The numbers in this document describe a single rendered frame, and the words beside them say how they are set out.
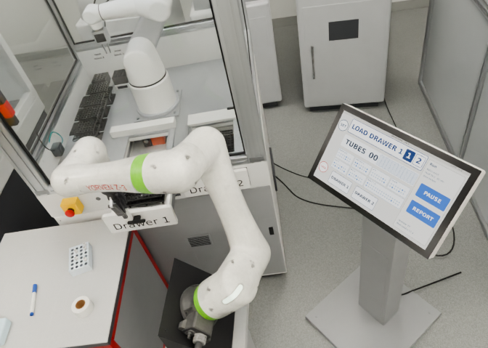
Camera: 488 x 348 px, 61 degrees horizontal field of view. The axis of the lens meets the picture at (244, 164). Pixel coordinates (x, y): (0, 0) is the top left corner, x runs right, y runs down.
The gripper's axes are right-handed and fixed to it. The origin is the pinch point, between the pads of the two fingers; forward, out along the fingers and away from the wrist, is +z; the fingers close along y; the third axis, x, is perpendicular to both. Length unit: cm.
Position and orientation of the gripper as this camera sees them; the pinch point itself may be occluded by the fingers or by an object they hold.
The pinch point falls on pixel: (126, 215)
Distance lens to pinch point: 173.0
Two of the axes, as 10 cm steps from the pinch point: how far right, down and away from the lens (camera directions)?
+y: 0.4, 6.9, -7.2
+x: 9.8, -1.5, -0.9
